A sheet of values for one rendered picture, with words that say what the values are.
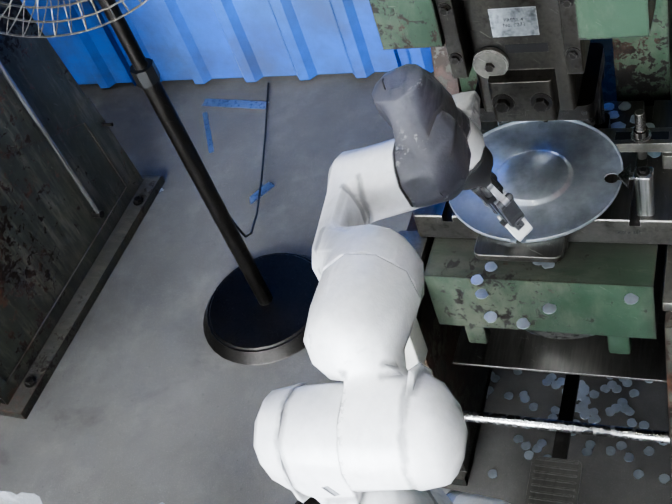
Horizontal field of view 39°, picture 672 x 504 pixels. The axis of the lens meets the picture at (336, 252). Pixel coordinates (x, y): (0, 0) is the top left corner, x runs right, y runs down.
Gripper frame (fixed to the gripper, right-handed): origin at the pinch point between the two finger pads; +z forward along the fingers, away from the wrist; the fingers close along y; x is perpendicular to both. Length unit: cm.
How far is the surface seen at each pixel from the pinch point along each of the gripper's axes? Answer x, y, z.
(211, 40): -12, -195, 62
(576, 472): -24, 8, 61
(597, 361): -5, -1, 52
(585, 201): 10.6, 1.2, 7.6
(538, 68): 19.3, -10.1, -9.9
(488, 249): -5.7, -1.7, 2.2
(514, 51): 18.4, -12.5, -13.9
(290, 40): 6, -170, 68
